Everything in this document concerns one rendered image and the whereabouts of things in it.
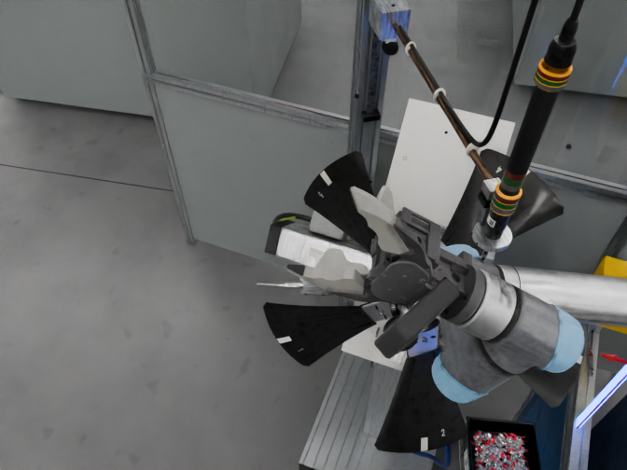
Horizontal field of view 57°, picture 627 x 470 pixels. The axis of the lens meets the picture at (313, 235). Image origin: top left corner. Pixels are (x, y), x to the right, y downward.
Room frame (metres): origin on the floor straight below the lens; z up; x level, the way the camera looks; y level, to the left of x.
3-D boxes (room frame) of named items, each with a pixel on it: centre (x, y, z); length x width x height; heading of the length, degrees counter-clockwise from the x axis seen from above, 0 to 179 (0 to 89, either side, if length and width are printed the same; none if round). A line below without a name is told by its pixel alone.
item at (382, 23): (1.28, -0.18, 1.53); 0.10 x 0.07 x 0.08; 14
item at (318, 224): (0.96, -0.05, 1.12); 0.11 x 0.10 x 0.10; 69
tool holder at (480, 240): (0.68, -0.32, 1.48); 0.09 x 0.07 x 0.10; 14
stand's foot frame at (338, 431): (0.90, -0.27, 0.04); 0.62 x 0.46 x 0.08; 159
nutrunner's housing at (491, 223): (0.67, -0.33, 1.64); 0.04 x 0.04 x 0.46
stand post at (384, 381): (0.82, -0.24, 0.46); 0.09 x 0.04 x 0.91; 69
